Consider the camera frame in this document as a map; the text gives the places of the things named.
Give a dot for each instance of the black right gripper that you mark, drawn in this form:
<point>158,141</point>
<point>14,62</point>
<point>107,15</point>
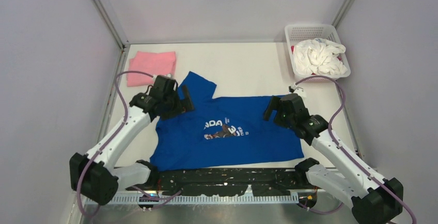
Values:
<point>275,104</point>

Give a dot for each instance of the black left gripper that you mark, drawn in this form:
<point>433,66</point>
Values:
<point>180,106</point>

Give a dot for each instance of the blue printed t shirt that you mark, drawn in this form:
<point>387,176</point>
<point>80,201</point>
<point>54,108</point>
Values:
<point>221,132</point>

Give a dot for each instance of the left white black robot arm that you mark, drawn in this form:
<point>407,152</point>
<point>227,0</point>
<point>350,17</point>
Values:
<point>113,150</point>

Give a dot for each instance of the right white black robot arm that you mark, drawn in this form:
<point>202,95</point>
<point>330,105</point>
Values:
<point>371,197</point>

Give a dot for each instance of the pink folded t shirt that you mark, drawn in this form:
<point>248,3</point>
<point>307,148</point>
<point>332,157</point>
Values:
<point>151,63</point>

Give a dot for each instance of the white crumpled t shirt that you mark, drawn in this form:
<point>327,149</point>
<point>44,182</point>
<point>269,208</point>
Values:
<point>319,57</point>

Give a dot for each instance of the white plastic laundry basket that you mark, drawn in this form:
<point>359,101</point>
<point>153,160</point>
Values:
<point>296,33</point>

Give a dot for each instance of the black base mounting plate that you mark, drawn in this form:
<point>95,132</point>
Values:
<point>227,182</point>

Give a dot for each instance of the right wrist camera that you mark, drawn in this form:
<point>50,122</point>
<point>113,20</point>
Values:
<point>297,90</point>

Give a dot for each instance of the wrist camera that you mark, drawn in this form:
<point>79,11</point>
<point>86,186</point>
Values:
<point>166,76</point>
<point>297,90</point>

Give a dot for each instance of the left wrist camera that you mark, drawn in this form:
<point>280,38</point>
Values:
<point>166,76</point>

